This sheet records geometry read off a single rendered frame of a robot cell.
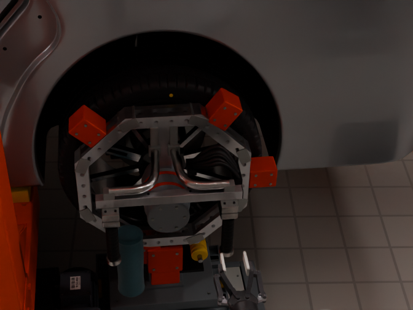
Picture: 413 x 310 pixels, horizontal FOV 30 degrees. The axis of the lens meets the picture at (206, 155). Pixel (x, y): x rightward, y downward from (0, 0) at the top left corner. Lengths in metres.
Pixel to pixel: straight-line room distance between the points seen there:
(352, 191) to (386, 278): 0.55
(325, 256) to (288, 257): 0.16
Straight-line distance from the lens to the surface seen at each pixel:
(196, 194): 2.20
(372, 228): 3.60
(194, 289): 2.95
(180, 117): 2.26
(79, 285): 2.71
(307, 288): 3.29
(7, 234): 2.03
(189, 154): 2.48
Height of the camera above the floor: 2.46
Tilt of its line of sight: 39 degrees down
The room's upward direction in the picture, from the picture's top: 2 degrees clockwise
